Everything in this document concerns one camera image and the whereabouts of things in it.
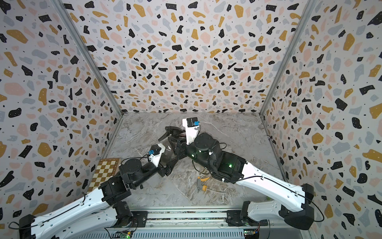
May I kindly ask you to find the smoky grey spray bottle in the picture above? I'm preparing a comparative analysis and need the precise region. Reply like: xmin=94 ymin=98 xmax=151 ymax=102
xmin=160 ymin=139 xmax=175 ymax=166

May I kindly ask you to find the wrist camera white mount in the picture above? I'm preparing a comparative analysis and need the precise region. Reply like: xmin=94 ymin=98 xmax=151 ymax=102
xmin=148 ymin=143 xmax=165 ymax=167
xmin=182 ymin=117 xmax=201 ymax=145

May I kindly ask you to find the wooden chessboard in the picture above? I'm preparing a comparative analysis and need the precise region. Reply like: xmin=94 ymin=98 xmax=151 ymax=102
xmin=88 ymin=158 xmax=120 ymax=193

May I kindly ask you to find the orange grey spray nozzle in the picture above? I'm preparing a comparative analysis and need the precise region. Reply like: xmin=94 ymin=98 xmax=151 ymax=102
xmin=197 ymin=176 xmax=210 ymax=192

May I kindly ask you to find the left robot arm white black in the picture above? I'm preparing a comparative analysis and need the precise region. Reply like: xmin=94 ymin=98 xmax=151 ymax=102
xmin=18 ymin=158 xmax=178 ymax=239

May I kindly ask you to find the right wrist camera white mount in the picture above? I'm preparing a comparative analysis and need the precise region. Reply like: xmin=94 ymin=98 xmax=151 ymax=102
xmin=182 ymin=117 xmax=201 ymax=145

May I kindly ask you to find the aluminium corner post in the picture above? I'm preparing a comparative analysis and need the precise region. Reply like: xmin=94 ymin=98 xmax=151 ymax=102
xmin=259 ymin=0 xmax=317 ymax=117
xmin=50 ymin=0 xmax=123 ymax=117

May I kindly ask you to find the aluminium corner post right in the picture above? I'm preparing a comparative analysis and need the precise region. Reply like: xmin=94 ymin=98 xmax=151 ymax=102
xmin=259 ymin=0 xmax=317 ymax=117

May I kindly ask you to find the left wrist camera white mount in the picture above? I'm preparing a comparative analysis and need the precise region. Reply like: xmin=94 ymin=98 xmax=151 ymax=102
xmin=148 ymin=143 xmax=165 ymax=167

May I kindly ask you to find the aluminium corner post left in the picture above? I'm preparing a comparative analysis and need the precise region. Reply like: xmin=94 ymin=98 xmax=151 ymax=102
xmin=50 ymin=0 xmax=123 ymax=117

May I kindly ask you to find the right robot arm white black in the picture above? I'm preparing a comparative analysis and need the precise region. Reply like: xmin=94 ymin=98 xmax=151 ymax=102
xmin=158 ymin=126 xmax=314 ymax=230

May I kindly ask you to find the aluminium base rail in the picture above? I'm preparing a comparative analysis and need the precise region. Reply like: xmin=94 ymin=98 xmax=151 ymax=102
xmin=57 ymin=206 xmax=315 ymax=239

